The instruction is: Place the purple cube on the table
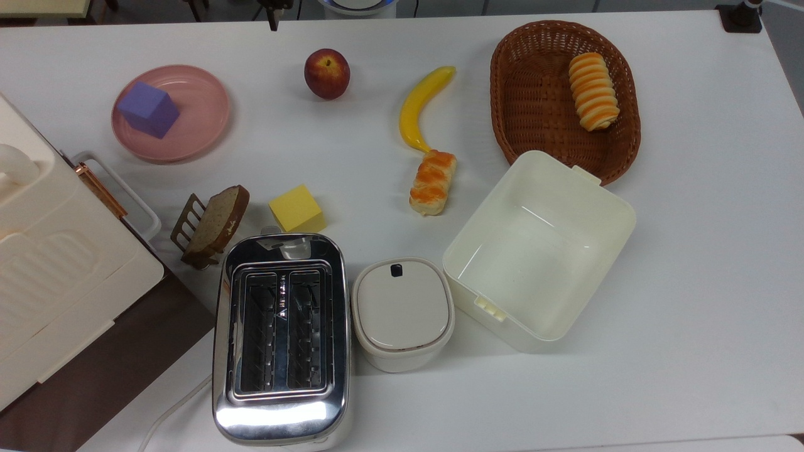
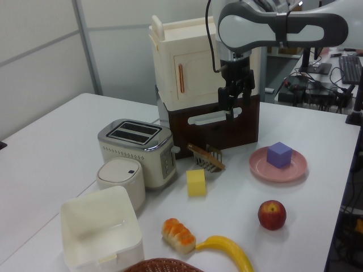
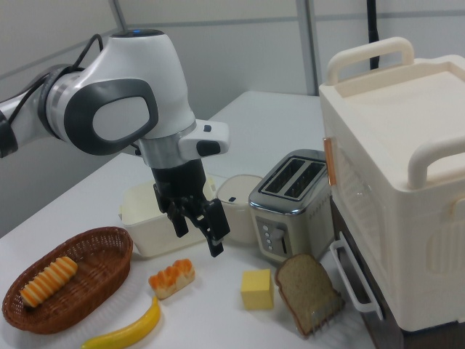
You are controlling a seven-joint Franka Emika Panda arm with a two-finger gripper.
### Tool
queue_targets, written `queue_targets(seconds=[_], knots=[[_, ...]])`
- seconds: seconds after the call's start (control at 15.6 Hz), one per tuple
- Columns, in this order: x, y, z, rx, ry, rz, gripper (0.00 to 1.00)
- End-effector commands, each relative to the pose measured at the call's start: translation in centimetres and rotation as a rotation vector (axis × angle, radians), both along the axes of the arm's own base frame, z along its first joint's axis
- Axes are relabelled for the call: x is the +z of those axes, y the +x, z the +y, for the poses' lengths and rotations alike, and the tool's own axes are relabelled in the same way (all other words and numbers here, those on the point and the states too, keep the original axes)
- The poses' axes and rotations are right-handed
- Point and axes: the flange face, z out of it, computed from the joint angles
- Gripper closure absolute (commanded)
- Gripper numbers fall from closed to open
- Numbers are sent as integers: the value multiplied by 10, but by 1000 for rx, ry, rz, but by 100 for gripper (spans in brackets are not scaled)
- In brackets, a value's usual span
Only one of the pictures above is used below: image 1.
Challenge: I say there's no striped orange bread roll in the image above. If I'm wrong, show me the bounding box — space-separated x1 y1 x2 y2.
568 52 621 132

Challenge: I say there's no cream open plastic box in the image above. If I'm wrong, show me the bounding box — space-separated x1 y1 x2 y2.
442 149 638 353

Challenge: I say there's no white appliance door handle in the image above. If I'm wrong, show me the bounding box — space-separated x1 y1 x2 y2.
71 151 162 242

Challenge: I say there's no black camera stand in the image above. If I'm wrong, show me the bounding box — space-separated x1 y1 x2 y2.
716 0 764 33

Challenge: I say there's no copper appliance latch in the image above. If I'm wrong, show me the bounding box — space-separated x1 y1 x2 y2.
75 162 128 218

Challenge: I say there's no white toaster power cable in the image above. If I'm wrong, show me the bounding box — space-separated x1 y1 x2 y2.
137 375 214 452

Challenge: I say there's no pink ceramic plate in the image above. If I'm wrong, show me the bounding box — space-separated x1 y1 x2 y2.
111 65 231 164

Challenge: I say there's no large cream appliance with handles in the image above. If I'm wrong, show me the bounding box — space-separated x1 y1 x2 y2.
0 93 165 412

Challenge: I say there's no red apple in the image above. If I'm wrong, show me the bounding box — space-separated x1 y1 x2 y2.
304 48 351 100

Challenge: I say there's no beige side table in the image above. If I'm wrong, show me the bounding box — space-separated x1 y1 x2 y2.
0 0 92 19

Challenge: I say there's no glazed orange braided bread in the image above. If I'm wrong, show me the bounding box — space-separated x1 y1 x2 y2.
409 149 457 217

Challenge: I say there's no small white lidded container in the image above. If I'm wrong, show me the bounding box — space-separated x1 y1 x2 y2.
350 256 456 374

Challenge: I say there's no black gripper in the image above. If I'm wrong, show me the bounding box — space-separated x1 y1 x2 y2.
256 0 293 31

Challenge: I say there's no brown wicker basket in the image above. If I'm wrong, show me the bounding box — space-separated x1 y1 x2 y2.
490 20 642 186

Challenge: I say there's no purple foam cube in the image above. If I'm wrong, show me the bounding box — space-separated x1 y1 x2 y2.
117 82 181 139

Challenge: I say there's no brown toast rack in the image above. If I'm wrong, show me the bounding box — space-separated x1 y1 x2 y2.
170 193 220 271

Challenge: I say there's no chrome two-slot toaster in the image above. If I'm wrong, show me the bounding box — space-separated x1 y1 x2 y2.
212 226 352 449

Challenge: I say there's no yellow foam cube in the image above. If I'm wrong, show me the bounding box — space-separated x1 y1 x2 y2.
269 184 327 234

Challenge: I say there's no yellow banana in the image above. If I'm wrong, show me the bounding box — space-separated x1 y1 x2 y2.
399 66 457 154

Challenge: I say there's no brown bread slice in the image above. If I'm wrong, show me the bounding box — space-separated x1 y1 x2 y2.
182 185 250 261

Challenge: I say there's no white robot base blue ring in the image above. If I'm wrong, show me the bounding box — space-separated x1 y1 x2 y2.
317 0 398 16

